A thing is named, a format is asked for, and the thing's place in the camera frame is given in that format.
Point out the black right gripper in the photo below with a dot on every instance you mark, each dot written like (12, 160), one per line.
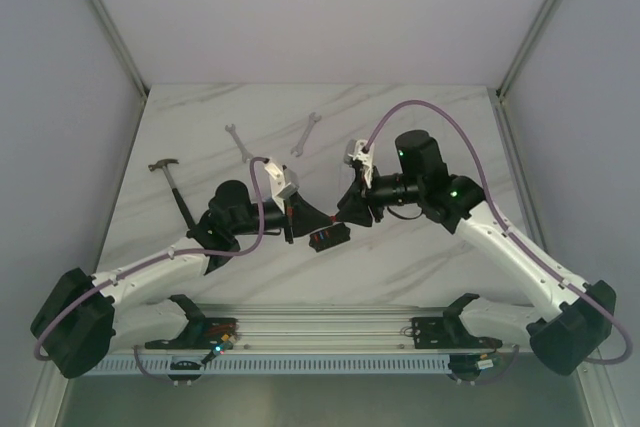
(354, 204)

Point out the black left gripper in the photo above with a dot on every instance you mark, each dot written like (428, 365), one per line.
(290, 220)

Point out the black fuse box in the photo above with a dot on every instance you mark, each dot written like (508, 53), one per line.
(340, 233)

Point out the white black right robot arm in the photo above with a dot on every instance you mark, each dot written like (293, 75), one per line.
(567, 318)

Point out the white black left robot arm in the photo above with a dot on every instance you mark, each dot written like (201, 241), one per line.
(86, 317)

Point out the silver open-end wrench right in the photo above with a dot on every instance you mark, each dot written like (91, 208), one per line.
(298, 149)

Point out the silver open-end wrench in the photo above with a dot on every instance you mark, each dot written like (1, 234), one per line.
(298, 149)
(246, 155)

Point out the silver open-end wrench left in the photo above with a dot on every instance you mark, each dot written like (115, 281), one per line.
(246, 155)

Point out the small claw hammer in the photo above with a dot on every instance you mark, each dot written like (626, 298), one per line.
(163, 165)

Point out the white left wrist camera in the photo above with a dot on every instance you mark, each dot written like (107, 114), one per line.
(282, 180)

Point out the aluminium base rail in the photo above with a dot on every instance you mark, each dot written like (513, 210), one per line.
(325, 327)

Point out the slotted grey cable duct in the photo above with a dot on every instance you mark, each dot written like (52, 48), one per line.
(227, 364)

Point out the aluminium frame rail right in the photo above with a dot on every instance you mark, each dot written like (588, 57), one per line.
(533, 36)

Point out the aluminium frame post left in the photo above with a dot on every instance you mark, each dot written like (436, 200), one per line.
(118, 46)

